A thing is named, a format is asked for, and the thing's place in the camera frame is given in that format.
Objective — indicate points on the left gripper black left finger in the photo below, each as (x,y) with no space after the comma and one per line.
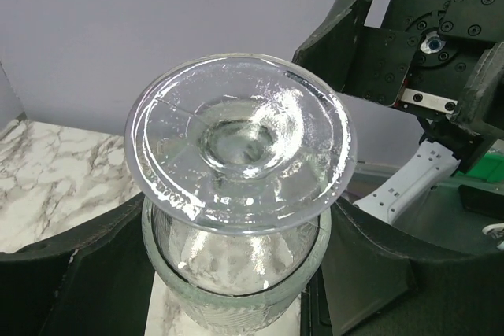
(93,279)

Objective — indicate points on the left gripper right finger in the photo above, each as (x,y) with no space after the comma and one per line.
(378,280)

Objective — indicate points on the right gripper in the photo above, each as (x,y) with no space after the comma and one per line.
(427,57)

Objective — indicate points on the clear glass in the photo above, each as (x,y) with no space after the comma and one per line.
(239,158)

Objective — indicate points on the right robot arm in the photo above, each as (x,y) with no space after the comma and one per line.
(444,149)

